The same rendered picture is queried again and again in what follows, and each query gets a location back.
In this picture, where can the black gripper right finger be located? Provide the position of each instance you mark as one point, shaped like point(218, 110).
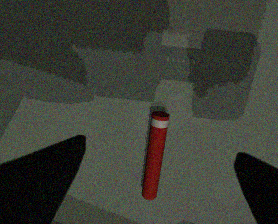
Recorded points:
point(259, 183)

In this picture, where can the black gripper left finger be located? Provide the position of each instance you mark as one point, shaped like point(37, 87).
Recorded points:
point(33, 187)

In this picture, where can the dark red peg with white band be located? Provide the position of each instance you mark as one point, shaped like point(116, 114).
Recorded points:
point(156, 143)

